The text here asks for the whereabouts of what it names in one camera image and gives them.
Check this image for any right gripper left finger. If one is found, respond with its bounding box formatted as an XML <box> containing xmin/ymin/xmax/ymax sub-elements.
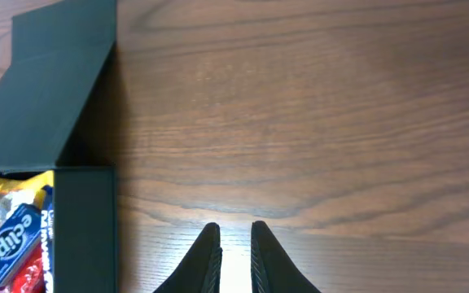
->
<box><xmin>154</xmin><ymin>222</ymin><xmax>222</xmax><ymax>293</ymax></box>

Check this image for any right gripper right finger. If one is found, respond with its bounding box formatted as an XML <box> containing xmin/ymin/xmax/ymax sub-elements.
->
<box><xmin>251</xmin><ymin>221</ymin><xmax>320</xmax><ymax>293</ymax></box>

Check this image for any dark blue Cadbury chocolate bar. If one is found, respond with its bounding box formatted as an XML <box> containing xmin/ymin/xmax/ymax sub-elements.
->
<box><xmin>41</xmin><ymin>186</ymin><xmax>54</xmax><ymax>293</ymax></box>

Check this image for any red Hacks candy bag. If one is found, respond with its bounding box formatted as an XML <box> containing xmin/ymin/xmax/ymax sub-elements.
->
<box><xmin>0</xmin><ymin>246</ymin><xmax>44</xmax><ymax>293</ymax></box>

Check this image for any blue Eclipse mint box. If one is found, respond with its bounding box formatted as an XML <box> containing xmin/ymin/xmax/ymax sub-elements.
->
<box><xmin>0</xmin><ymin>203</ymin><xmax>41</xmax><ymax>288</ymax></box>

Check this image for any yellow Hacks candy bag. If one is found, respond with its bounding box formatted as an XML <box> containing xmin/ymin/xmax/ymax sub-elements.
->
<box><xmin>0</xmin><ymin>171</ymin><xmax>54</xmax><ymax>227</ymax></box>

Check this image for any dark green gift box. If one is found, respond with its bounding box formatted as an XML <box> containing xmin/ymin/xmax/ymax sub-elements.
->
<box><xmin>0</xmin><ymin>0</ymin><xmax>118</xmax><ymax>292</ymax></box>

